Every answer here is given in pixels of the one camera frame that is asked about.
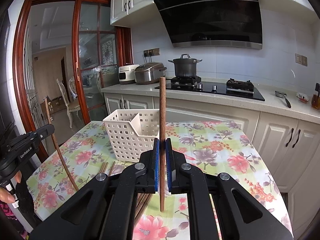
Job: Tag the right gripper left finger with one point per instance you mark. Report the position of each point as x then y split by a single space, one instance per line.
121 193

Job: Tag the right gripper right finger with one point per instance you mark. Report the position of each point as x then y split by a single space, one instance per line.
199 188

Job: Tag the brown wooden chopstick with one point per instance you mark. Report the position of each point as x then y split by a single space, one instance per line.
57 147
103 167
111 169
162 115

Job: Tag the left hand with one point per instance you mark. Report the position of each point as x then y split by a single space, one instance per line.
6 192

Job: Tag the white perforated plastic utensil basket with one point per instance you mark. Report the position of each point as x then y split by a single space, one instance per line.
132 132

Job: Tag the floral tablecloth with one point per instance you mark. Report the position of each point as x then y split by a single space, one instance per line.
70 214

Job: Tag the white ornate dining chair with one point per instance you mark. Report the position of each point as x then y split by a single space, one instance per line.
71 107

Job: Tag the silver rice cooker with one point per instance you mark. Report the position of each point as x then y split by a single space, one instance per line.
149 73

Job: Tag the white small cooker appliance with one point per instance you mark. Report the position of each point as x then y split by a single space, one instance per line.
126 74

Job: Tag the black gas stove top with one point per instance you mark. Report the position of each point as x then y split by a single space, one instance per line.
232 87

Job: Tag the dark stock pot with lid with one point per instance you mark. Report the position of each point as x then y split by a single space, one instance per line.
185 66

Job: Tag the small patterned dish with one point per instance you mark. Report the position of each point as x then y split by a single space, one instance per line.
302 97

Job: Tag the amber oil bottle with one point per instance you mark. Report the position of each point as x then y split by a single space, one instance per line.
315 101

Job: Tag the black range hood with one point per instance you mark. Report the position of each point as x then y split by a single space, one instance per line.
224 23

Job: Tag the wall power outlet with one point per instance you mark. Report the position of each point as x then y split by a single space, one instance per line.
151 52

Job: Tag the wall switch plate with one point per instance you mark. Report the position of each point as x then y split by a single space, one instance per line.
300 59

